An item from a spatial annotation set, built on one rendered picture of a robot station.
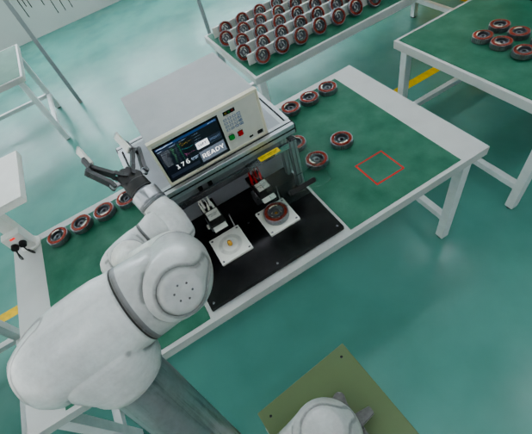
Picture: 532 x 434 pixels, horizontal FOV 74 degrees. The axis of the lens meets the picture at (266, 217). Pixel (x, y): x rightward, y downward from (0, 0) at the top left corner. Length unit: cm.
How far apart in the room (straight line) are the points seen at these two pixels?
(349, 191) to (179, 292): 126
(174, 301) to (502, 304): 202
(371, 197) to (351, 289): 76
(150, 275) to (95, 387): 18
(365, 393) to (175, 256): 83
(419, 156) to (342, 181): 38
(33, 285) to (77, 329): 150
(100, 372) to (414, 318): 183
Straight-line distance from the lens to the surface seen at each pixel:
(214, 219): 148
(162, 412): 69
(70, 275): 194
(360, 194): 165
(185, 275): 50
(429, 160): 181
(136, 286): 53
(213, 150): 138
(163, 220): 109
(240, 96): 132
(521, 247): 254
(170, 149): 131
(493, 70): 239
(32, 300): 200
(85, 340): 56
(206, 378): 222
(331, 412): 93
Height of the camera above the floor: 202
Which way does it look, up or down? 51 degrees down
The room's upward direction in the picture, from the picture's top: 20 degrees counter-clockwise
